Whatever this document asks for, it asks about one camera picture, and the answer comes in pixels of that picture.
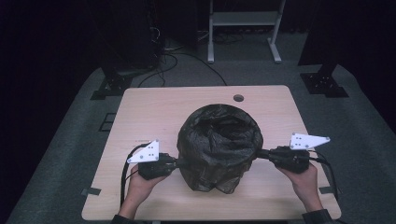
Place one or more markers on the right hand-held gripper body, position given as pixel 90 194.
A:
pixel 289 160

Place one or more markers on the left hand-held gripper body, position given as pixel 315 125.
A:
pixel 154 168

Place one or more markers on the black plastic garbage bag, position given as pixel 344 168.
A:
pixel 218 149

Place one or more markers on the person's left hand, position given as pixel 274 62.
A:
pixel 138 189

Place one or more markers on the person's right hand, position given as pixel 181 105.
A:
pixel 306 186

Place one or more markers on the grey tape strip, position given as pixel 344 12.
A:
pixel 91 191
pixel 325 190

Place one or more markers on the dark equipment cabinet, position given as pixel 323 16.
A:
pixel 130 34

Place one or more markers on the black stand base plate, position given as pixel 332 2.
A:
pixel 112 88
pixel 323 84

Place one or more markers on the white metal stand frame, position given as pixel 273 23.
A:
pixel 244 18

